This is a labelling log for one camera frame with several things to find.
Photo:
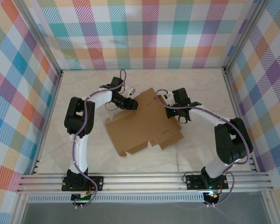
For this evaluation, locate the brown cardboard box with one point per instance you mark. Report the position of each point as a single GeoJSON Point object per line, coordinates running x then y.
{"type": "Point", "coordinates": [142, 126]}

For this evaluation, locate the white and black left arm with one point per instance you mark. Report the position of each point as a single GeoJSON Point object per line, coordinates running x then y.
{"type": "Point", "coordinates": [80, 151]}

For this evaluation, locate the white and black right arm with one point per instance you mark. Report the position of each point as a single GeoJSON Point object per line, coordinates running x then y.
{"type": "Point", "coordinates": [214, 168]}

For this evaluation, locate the plaid backdrop cloth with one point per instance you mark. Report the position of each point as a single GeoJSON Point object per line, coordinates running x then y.
{"type": "Point", "coordinates": [270, 93]}
{"type": "Point", "coordinates": [142, 35]}
{"type": "Point", "coordinates": [9, 93]}

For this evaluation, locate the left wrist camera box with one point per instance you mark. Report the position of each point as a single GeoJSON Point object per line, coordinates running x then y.
{"type": "Point", "coordinates": [130, 90]}

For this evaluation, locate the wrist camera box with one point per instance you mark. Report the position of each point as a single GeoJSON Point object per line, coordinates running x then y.
{"type": "Point", "coordinates": [130, 90]}
{"type": "Point", "coordinates": [169, 94]}

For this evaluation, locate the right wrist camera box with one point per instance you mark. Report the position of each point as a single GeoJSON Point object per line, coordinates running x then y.
{"type": "Point", "coordinates": [169, 94]}

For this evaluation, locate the aluminium side rail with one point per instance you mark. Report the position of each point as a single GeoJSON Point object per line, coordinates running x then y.
{"type": "Point", "coordinates": [233, 98]}
{"type": "Point", "coordinates": [54, 98]}

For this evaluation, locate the aluminium mounting rail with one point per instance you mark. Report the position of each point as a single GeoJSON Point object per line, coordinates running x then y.
{"type": "Point", "coordinates": [142, 182]}

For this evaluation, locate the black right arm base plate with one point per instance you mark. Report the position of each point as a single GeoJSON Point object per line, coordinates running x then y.
{"type": "Point", "coordinates": [193, 182]}

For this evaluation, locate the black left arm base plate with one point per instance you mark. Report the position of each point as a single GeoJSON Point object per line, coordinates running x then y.
{"type": "Point", "coordinates": [98, 180]}

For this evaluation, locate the aluminium frame post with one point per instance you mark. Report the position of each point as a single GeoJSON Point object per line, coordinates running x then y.
{"type": "Point", "coordinates": [245, 35]}
{"type": "Point", "coordinates": [40, 38]}

